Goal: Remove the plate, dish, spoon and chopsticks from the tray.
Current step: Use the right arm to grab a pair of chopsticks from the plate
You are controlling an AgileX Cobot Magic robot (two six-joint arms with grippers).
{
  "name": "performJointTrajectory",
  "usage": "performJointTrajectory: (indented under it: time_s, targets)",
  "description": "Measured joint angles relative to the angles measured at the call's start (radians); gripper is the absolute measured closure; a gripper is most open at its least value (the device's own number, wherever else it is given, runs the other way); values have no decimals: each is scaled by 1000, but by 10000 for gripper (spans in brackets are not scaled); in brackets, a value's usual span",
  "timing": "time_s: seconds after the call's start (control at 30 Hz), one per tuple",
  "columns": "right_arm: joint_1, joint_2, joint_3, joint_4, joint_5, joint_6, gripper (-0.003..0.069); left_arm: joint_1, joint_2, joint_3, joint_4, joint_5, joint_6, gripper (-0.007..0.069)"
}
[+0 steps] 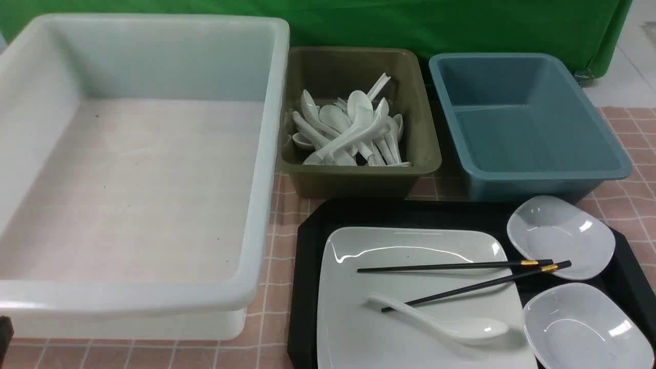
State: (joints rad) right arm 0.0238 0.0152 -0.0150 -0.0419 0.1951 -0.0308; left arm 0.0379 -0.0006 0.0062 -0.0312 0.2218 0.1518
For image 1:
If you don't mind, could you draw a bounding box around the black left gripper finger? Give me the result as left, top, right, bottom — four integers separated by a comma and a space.
0, 316, 14, 363

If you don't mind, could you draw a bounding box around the white square plate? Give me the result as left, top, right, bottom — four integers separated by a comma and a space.
316, 227, 538, 368

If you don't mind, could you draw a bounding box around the white ceramic soup spoon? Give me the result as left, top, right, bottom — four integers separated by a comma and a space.
367, 293, 510, 345

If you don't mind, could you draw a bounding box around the white oval bowl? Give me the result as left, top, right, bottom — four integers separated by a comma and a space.
523, 283, 654, 368
506, 195, 616, 281

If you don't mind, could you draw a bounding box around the large white plastic bin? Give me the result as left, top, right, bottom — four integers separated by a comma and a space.
1, 13, 290, 341

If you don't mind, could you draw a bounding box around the white spoon in olive bin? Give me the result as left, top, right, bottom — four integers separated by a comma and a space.
303, 108, 384, 166

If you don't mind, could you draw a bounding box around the olive green plastic bin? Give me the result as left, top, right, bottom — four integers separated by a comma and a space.
277, 47, 442, 199

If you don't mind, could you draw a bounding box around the pink checkered tablecloth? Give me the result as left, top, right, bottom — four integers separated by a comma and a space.
2, 107, 654, 368

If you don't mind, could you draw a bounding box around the white spoon bowl up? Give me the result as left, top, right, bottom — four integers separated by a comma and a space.
347, 90, 373, 128

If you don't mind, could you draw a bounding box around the blue plastic bin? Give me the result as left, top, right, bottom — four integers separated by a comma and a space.
428, 52, 632, 203

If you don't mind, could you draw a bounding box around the black serving tray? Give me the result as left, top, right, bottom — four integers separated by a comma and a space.
286, 198, 655, 368

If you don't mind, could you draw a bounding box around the green cloth backdrop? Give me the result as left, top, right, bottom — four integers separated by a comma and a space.
1, 1, 632, 78

